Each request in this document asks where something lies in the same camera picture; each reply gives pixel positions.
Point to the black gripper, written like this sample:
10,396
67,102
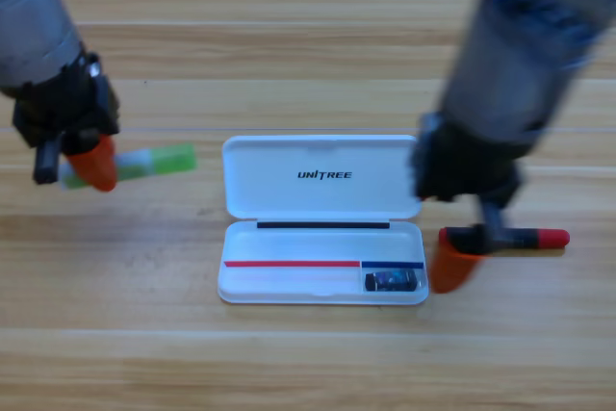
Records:
457,165
67,108

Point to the dark blue eraser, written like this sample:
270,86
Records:
390,281

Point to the red and black marker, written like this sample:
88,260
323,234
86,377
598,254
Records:
553,238

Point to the white Unitree pencil case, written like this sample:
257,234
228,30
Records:
313,199

